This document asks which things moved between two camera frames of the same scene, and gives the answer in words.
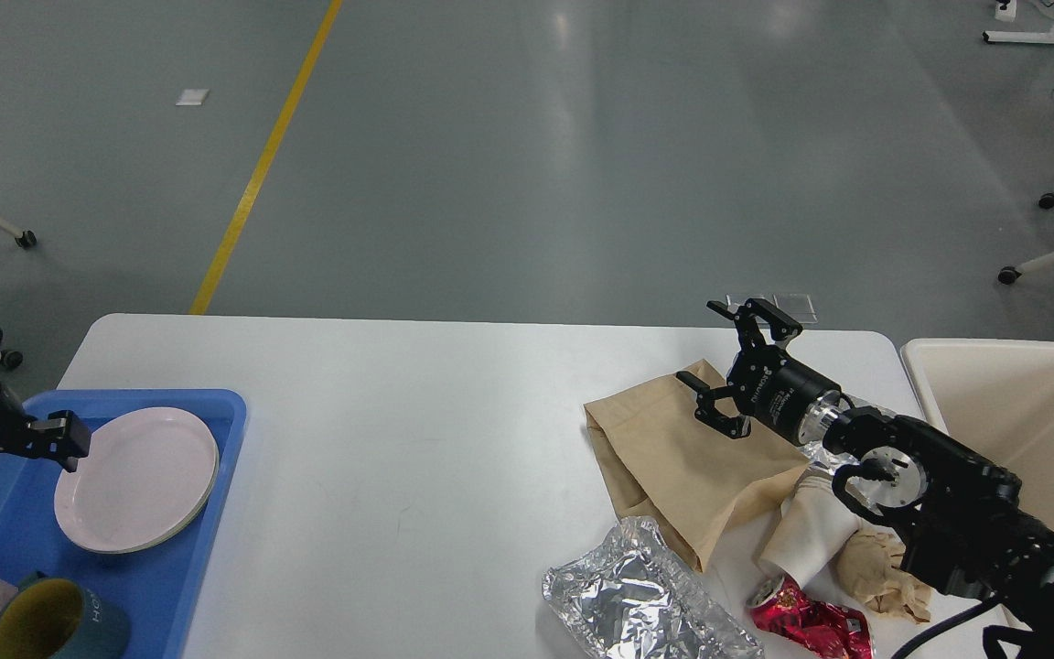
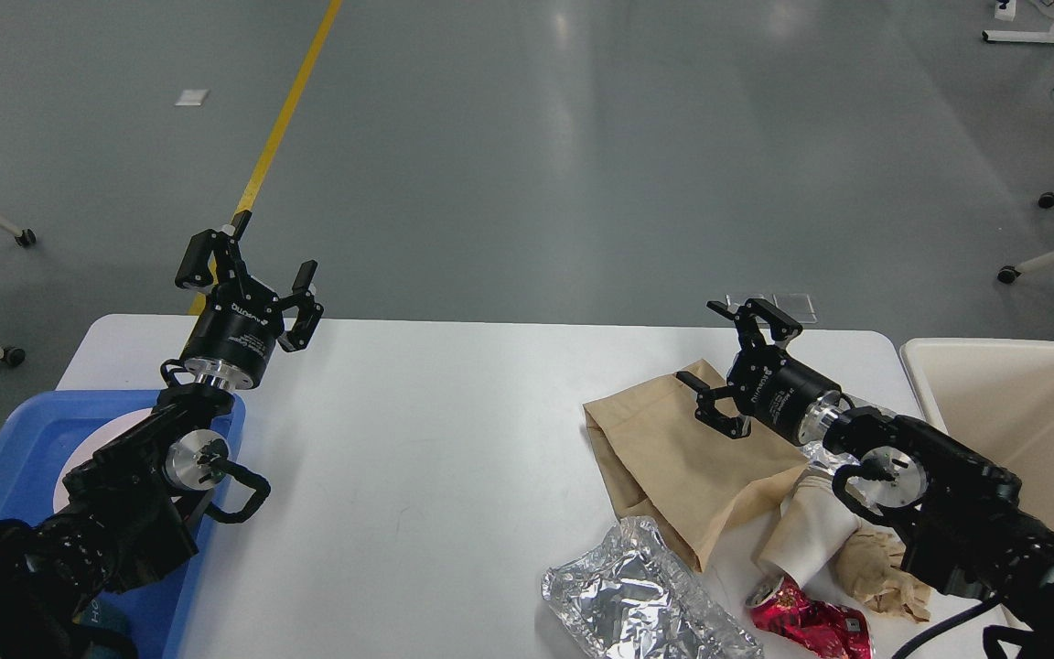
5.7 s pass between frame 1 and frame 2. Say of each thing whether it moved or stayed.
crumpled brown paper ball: stayed
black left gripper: moved
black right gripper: stayed
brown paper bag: stayed
